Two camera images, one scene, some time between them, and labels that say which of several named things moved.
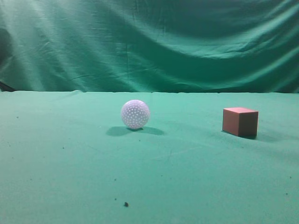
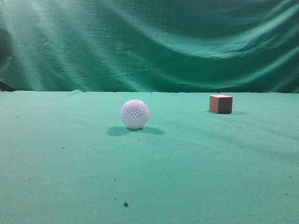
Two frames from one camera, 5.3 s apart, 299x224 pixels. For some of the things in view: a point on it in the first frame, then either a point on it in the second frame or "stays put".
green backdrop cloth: x=171 y=46 stays put
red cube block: x=240 y=122 -> x=220 y=104
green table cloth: x=67 y=157 stays put
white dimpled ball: x=135 y=114 stays put
